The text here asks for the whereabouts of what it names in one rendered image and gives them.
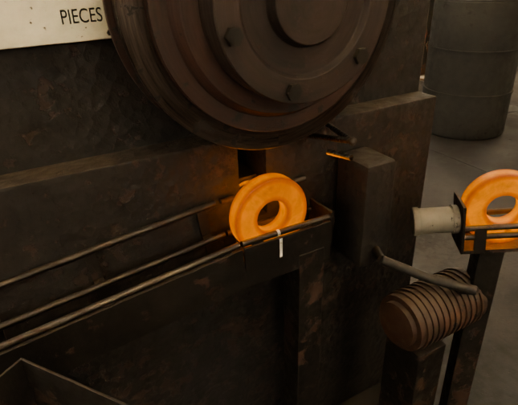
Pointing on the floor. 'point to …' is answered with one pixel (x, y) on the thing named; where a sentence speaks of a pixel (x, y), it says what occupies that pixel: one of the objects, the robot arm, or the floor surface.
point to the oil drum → (473, 65)
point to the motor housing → (422, 336)
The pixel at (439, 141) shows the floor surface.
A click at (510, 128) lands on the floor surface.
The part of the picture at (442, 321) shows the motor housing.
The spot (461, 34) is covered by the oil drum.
